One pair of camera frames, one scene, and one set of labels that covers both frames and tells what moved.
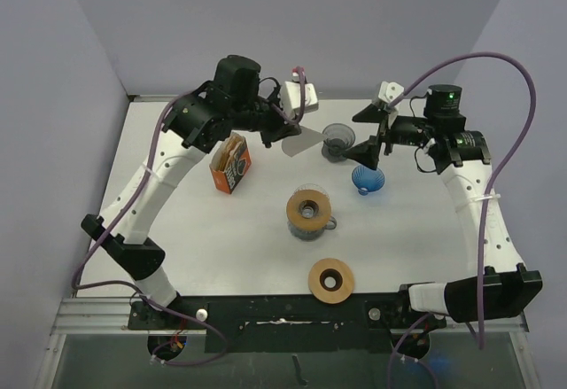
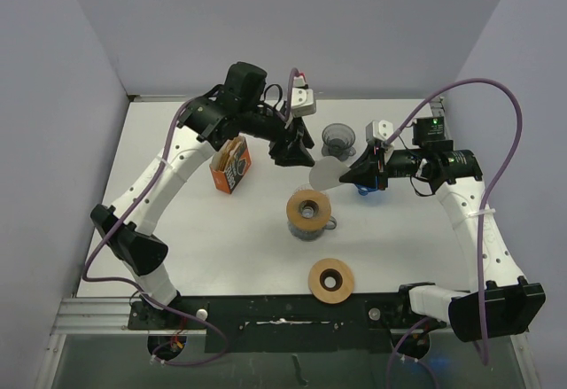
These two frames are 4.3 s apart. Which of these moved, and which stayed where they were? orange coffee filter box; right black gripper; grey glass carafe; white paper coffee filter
Moved: right black gripper; white paper coffee filter
Stayed: orange coffee filter box; grey glass carafe
